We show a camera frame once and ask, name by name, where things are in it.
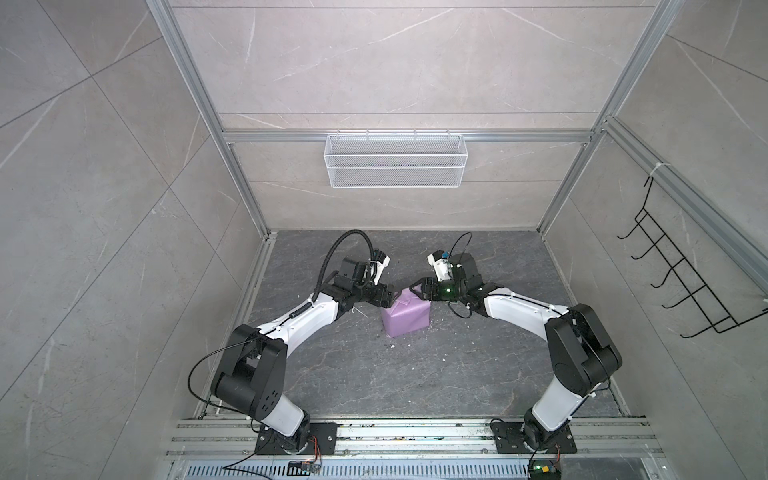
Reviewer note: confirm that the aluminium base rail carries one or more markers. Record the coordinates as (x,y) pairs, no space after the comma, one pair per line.
(228,447)

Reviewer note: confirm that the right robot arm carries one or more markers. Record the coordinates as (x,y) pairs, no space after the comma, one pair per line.
(583,355)

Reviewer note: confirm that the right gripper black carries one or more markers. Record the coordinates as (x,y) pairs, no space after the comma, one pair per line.
(426,283)

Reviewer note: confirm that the white wire mesh basket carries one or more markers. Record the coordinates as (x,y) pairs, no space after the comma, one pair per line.
(395,160)

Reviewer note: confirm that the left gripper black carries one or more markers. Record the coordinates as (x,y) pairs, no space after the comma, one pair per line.
(380,299)

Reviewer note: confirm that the black wire hook rack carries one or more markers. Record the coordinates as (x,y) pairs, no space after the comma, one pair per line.
(678,266)

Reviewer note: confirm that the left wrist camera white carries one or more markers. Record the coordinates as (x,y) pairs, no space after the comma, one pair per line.
(377,266)

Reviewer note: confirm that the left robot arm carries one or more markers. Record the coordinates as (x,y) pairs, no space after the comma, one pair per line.
(251,372)

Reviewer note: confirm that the pink wrapping paper sheet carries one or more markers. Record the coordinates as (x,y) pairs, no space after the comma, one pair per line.
(408,313)

